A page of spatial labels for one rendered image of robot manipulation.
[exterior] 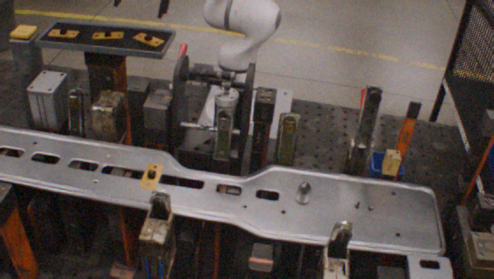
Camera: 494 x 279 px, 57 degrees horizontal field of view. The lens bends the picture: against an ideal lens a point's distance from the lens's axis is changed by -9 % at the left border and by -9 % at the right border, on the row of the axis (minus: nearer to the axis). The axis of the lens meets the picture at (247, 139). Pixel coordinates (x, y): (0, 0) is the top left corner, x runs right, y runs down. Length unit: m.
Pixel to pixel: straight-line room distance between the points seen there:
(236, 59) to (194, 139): 0.34
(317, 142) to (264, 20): 0.53
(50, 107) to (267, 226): 0.62
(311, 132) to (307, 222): 0.79
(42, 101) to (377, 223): 0.85
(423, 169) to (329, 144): 0.35
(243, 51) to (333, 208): 0.60
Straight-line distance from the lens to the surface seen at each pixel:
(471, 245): 1.08
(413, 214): 1.15
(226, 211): 1.06
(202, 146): 1.27
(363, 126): 1.16
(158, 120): 1.23
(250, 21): 1.44
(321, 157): 1.71
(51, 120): 1.31
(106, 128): 1.25
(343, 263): 0.95
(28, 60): 1.49
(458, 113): 1.52
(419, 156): 1.84
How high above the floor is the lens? 1.77
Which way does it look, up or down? 38 degrees down
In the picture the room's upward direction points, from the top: 6 degrees clockwise
